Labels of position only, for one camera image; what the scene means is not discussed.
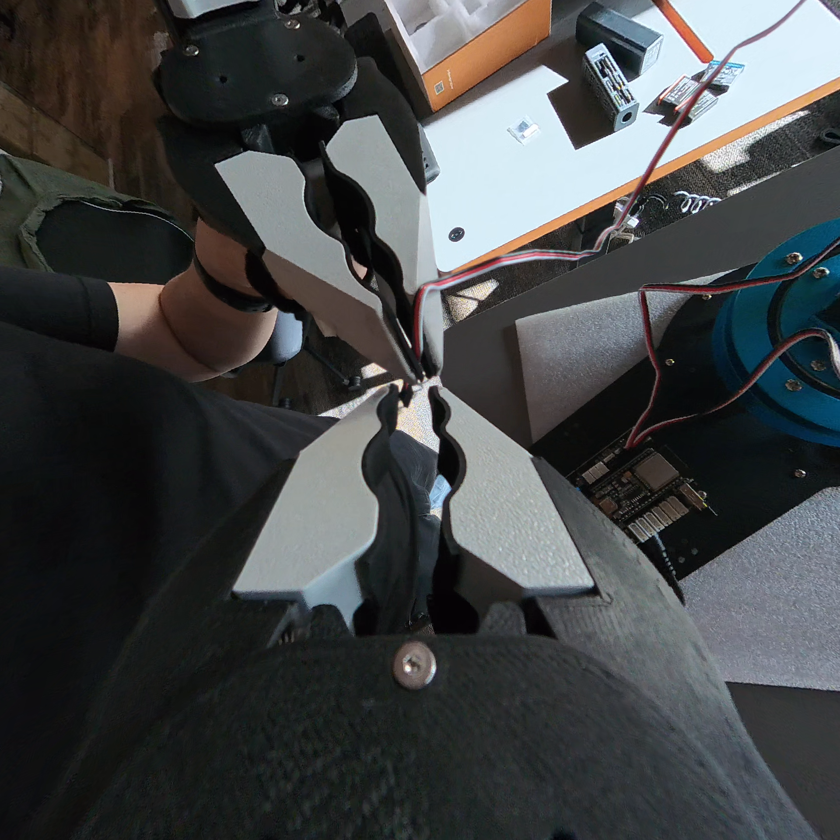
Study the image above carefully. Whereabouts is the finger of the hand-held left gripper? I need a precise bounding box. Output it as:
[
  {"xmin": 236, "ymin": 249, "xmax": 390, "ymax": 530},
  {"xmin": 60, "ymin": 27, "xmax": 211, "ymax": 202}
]
[
  {"xmin": 215, "ymin": 151, "xmax": 424, "ymax": 387},
  {"xmin": 320, "ymin": 117, "xmax": 448, "ymax": 378}
]

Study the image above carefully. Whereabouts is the red black white servo cable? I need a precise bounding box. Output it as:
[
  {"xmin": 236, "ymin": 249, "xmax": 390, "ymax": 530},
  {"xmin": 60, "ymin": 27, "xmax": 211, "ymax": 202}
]
[
  {"xmin": 623, "ymin": 239, "xmax": 840, "ymax": 450},
  {"xmin": 626, "ymin": 331, "xmax": 840, "ymax": 450},
  {"xmin": 413, "ymin": 0, "xmax": 805, "ymax": 388}
]

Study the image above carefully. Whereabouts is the white desk with orange edge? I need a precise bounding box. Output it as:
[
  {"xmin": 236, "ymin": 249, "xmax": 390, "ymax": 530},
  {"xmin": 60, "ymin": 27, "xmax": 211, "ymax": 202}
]
[{"xmin": 420, "ymin": 0, "xmax": 840, "ymax": 274}]

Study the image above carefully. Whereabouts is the grey foam sheet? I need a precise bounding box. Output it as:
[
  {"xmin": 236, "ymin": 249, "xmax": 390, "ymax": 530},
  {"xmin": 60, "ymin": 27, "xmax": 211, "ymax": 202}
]
[{"xmin": 515, "ymin": 272, "xmax": 840, "ymax": 690}]

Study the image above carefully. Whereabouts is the black rectangular box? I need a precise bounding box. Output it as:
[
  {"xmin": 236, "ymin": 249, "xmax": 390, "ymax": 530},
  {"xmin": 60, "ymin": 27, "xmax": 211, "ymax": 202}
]
[{"xmin": 576, "ymin": 0, "xmax": 665, "ymax": 74}]

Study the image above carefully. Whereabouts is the person's left hand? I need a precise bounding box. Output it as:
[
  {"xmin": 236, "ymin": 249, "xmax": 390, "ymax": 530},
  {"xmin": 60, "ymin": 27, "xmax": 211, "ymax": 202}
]
[{"xmin": 195, "ymin": 220, "xmax": 255, "ymax": 278}]

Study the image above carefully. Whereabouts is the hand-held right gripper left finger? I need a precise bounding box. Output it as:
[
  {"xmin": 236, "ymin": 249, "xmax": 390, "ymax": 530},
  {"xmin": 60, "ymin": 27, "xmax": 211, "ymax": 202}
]
[{"xmin": 231, "ymin": 386, "xmax": 401, "ymax": 632}]

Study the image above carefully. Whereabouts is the orange cardboard box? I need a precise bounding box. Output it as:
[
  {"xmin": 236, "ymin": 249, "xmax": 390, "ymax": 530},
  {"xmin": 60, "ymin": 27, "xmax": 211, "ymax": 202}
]
[{"xmin": 384, "ymin": 0, "xmax": 553, "ymax": 114}]

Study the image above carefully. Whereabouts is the black controller circuit board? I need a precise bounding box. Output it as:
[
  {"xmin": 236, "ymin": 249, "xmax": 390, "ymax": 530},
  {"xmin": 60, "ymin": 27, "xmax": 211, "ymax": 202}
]
[{"xmin": 567, "ymin": 446, "xmax": 716, "ymax": 546}]

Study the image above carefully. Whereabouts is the grey metal device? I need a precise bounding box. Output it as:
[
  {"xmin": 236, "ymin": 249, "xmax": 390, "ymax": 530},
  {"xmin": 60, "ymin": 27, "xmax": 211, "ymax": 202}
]
[{"xmin": 583, "ymin": 42, "xmax": 641, "ymax": 127}]

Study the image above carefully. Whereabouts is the black power cable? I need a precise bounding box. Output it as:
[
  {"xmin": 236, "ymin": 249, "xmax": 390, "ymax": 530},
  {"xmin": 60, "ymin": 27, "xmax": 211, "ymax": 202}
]
[{"xmin": 646, "ymin": 532, "xmax": 686, "ymax": 605}]

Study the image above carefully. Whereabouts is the person's left forearm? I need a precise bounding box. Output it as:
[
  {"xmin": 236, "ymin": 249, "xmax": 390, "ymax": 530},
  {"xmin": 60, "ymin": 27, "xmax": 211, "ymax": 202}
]
[{"xmin": 0, "ymin": 266, "xmax": 293, "ymax": 385}]

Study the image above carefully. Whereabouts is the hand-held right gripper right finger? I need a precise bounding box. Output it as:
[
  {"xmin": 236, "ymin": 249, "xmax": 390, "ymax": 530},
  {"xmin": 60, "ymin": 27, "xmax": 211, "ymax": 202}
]
[{"xmin": 428, "ymin": 386, "xmax": 596, "ymax": 609}]

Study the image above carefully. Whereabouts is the olive green cloth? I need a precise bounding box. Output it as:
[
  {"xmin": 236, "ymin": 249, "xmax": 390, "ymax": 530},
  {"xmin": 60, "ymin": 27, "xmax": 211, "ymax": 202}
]
[{"xmin": 0, "ymin": 154, "xmax": 194, "ymax": 273}]

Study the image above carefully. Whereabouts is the black wrist band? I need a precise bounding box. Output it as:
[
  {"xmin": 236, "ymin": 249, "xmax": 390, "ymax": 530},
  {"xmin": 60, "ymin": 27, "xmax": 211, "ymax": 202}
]
[{"xmin": 192, "ymin": 251, "xmax": 277, "ymax": 314}]

